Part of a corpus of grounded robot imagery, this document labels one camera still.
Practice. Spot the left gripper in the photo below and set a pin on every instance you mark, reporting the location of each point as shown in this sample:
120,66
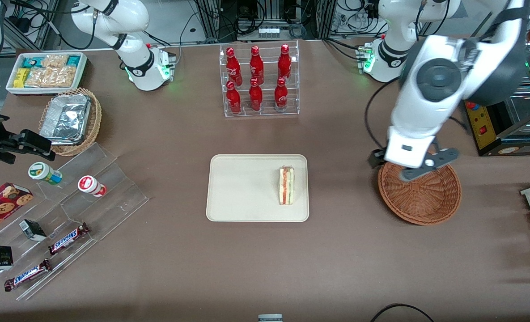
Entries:
375,158

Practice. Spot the triangle sandwich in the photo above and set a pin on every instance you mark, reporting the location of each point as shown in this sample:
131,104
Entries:
286,185

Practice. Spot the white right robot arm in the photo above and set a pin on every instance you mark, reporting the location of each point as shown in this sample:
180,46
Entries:
130,18

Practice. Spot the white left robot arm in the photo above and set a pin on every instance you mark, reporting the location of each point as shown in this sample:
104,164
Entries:
408,116

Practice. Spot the brown round wicker basket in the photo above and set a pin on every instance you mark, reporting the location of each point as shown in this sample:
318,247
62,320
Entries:
426,201

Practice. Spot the aluminium foil tray stack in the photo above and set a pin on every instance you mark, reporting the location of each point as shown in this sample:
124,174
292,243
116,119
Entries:
65,118

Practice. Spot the white snack tray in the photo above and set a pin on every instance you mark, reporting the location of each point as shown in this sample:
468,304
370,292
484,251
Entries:
45,91

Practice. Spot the light wicker basket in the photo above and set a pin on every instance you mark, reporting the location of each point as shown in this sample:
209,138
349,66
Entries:
92,129

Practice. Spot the beige serving tray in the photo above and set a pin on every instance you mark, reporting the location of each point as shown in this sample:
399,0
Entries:
247,188

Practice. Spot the green lid yogurt cup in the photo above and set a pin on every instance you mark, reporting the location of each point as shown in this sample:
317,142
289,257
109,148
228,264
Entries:
41,171

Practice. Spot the red cookie box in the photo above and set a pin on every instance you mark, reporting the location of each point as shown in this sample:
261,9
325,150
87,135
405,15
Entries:
3,208

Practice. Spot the yellow snack packet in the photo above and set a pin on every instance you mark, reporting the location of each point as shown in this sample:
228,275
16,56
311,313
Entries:
21,78

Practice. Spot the red lid yogurt cup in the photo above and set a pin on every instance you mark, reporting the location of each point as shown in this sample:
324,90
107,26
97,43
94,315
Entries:
89,184

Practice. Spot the black food warmer machine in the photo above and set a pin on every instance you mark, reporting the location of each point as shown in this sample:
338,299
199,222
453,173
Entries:
477,118

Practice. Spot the large clear cracker bag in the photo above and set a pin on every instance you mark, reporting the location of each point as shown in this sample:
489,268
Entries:
52,77

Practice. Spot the small black chocolate box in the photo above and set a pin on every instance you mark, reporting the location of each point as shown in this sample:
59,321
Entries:
33,230
1,258

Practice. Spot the teal snack packet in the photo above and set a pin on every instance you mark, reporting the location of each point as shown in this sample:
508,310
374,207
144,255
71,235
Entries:
33,61
73,60

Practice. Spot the small clear cracker bag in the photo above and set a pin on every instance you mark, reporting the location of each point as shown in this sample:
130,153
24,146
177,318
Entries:
55,61

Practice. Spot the Snickers bar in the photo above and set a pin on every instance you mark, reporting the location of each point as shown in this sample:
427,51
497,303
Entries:
67,239
27,275

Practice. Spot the clear acrylic stepped stand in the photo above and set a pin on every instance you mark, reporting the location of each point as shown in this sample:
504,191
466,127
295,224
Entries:
112,210

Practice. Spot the red cola bottle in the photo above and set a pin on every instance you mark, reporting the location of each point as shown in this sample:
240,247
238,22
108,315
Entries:
256,98
284,62
281,96
233,100
233,67
256,65

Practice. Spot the clear acrylic bottle rack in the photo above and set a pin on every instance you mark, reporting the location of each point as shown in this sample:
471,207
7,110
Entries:
259,114

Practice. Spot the white power strip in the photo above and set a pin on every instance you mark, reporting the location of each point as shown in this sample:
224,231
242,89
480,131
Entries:
269,32

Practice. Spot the small grey device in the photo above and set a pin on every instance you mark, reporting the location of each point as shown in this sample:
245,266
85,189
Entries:
270,318

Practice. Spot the aluminium frame rack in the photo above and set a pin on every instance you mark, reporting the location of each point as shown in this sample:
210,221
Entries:
211,20

